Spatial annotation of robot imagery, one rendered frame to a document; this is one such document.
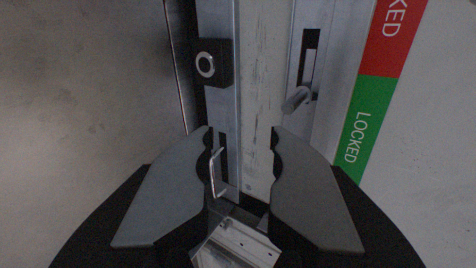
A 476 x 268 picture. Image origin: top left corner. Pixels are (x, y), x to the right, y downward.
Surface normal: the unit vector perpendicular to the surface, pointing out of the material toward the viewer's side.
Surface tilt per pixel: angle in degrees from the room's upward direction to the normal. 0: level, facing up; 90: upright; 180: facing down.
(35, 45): 0
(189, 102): 0
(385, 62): 90
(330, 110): 90
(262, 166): 90
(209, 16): 90
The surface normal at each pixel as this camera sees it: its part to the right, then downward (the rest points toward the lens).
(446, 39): -0.54, 0.43
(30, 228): 0.84, 0.25
